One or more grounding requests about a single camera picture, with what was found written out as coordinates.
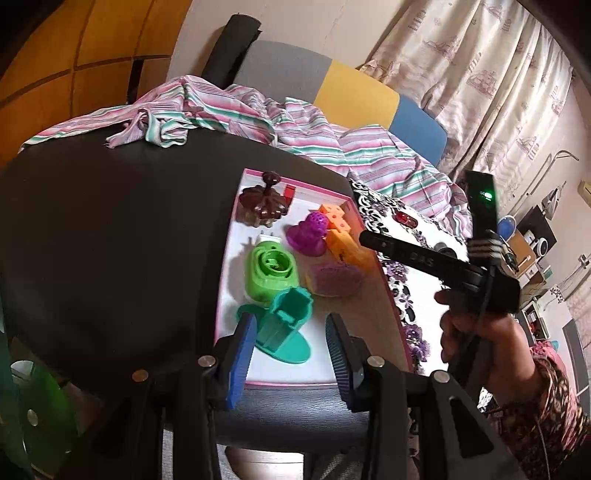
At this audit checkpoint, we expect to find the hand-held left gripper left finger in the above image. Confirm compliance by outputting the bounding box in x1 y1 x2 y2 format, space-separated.
88 314 258 480

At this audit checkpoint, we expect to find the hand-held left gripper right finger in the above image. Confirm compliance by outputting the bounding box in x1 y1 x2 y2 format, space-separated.
325 314 527 480

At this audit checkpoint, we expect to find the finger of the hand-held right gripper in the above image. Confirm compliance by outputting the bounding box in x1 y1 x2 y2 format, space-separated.
359 230 483 280

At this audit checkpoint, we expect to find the teal plastic holder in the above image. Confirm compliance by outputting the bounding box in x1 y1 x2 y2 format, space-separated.
236 287 314 364

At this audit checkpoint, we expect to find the orange block toy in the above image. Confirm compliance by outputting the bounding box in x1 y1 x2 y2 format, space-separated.
318 204 374 271

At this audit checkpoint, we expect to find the pink cardboard box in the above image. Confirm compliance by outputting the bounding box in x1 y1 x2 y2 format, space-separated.
213 167 415 386

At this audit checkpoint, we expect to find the lilac oval air freshener case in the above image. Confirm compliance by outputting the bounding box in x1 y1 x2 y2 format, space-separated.
305 261 365 297

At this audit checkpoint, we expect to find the green round plug-in device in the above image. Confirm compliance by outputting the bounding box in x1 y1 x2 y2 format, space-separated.
243 234 301 308

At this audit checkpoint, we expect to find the purple perforated plastic toy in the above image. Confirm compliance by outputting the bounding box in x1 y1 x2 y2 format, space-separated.
285 211 329 257

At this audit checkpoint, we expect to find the brown flower-shaped plastic piece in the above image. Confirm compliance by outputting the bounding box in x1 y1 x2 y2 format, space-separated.
239 171 291 228

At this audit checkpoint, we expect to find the person's right forearm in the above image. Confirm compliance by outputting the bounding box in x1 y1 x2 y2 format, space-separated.
478 344 591 480

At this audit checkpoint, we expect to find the person's right hand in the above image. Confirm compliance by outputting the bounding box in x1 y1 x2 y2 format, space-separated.
434 288 539 409

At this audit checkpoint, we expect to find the wooden side desk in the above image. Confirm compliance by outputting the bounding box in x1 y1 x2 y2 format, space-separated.
501 228 539 280

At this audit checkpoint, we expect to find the white round appliance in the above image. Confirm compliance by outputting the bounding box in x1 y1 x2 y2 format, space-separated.
526 233 557 257

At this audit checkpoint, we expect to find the blue round chair back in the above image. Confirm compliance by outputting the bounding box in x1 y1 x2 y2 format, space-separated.
496 217 518 243

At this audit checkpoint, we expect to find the pink green striped cloth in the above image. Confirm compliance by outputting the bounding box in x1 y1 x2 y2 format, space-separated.
18 76 474 232

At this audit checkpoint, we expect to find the grey yellow blue chair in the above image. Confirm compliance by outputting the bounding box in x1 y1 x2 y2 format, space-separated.
203 14 448 167

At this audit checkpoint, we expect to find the beige patterned curtain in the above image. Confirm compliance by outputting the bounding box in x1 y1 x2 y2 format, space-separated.
360 0 575 217

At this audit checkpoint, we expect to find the green translucent plastic object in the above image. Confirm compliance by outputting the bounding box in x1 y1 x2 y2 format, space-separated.
0 318 79 480

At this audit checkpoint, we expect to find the wooden wardrobe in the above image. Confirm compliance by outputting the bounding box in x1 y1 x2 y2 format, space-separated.
0 0 192 167

